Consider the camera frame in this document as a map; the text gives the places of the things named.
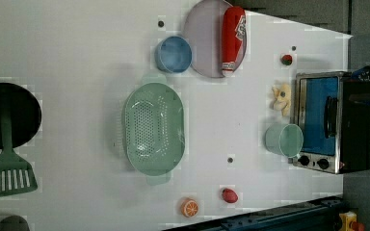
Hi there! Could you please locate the green oval plastic strainer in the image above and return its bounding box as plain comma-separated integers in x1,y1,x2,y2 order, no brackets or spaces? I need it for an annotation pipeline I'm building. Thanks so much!
121,74,185,186

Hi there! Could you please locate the blue plastic bowl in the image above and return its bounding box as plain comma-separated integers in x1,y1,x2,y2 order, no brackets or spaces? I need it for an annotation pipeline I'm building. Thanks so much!
154,36,193,73

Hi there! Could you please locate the lilac round plate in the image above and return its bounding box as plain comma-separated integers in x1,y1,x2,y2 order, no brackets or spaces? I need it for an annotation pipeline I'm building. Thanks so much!
183,0,248,78

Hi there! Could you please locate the red toy strawberry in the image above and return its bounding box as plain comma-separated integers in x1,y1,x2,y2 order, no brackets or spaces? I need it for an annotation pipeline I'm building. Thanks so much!
222,188,238,204

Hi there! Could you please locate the toy orange half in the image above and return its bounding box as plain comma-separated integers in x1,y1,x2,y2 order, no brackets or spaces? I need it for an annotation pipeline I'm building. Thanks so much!
180,197,198,218

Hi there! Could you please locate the green plastic cup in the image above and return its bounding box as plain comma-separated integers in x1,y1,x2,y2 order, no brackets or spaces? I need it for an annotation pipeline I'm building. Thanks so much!
265,123,304,158

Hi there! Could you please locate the cream plush toy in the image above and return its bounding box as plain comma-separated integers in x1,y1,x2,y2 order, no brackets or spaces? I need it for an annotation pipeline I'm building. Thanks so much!
272,84,292,116

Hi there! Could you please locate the red plush ketchup bottle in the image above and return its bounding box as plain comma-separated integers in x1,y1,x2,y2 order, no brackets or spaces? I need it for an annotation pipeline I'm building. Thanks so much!
222,6,246,77

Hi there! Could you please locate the small red toy tomato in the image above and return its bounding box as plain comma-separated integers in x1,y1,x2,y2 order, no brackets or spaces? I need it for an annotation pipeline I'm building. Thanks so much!
281,54,293,65

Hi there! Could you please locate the black silver toaster oven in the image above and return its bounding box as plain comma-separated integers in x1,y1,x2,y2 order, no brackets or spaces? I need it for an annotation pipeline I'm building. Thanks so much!
292,71,370,174

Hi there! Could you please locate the green slotted spatula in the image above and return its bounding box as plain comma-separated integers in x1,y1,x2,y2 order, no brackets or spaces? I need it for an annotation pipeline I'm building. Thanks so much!
0,97,38,197

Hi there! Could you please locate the black frying pan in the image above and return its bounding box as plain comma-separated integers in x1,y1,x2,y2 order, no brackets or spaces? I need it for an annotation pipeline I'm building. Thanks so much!
0,83,41,149

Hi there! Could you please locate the yellow red emergency button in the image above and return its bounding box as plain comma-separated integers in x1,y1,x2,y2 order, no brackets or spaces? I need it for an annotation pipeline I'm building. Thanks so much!
339,211,365,231

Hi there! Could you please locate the grey rounded object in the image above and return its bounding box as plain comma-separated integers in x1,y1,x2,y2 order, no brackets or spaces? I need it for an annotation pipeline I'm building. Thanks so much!
0,216,30,231

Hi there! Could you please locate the blue metal frame rail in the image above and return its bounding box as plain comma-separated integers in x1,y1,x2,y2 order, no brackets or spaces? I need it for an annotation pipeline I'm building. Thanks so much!
165,196,349,231

